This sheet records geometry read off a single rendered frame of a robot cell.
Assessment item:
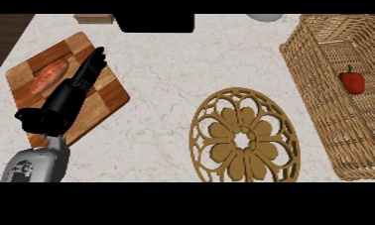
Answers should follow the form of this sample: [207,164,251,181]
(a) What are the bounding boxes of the round golden openwork placemat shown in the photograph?
[188,86,302,183]

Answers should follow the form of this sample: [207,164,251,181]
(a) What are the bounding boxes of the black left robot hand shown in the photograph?
[14,46,108,138]

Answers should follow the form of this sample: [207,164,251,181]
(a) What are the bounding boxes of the small wooden block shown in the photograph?
[74,14,116,25]

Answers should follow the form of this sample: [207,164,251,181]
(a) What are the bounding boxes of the grey round bowl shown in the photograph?
[245,14,285,23]

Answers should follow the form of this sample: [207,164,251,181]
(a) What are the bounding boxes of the red bell pepper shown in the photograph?
[338,64,367,95]

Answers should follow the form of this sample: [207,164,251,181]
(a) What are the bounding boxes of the brown wicker basket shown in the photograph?
[279,14,375,182]

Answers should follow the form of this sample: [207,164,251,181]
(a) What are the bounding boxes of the checkered wooden cutting board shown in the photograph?
[5,31,132,149]

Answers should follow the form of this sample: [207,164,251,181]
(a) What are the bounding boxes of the orange sweet potato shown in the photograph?
[30,58,71,96]

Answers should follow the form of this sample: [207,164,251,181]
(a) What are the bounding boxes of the dark brown wooden panel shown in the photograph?
[0,14,37,66]

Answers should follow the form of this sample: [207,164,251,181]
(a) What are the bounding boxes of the black appliance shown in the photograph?
[113,14,197,34]

